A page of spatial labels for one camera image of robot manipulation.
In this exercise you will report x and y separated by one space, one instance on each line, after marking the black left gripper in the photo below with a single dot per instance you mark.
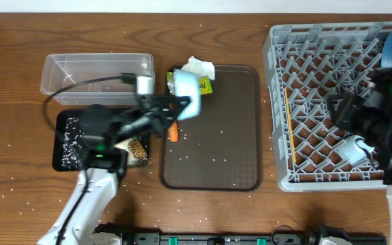
156 113

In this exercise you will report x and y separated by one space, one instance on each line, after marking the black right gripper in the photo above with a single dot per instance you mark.
339 111

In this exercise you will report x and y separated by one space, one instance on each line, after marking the orange carrot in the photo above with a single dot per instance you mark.
173 132

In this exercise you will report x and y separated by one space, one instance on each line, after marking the light blue rice bowl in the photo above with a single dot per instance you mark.
187 84

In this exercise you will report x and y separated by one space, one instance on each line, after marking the yellow green snack wrapper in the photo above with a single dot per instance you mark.
205 85

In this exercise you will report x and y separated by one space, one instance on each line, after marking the light blue plastic cup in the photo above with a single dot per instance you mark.
354 149

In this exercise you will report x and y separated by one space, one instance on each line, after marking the white tissue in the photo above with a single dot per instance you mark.
200 68

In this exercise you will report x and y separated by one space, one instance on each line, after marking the brown shiitake mushroom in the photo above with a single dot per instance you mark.
137 155

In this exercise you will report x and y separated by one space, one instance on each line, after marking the wooden chopstick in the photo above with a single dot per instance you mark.
290 127

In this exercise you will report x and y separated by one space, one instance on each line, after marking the aluminium foil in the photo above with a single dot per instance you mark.
171 85

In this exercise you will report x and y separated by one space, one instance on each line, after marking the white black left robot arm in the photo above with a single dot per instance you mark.
104 166

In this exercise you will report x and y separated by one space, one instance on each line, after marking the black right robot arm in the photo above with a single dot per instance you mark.
382 81

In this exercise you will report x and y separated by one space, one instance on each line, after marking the grey dishwasher rack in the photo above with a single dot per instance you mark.
314 61

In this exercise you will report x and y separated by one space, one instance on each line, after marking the brown serving tray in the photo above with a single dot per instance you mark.
220 149

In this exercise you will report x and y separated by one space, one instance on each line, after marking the clear plastic bin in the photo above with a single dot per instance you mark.
61 70

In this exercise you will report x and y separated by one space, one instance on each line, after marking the pile of white rice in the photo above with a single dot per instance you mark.
73 147

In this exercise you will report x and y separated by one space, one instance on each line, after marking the black tray bin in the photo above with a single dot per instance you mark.
59 138

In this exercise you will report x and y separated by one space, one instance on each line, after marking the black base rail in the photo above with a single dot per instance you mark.
110 234

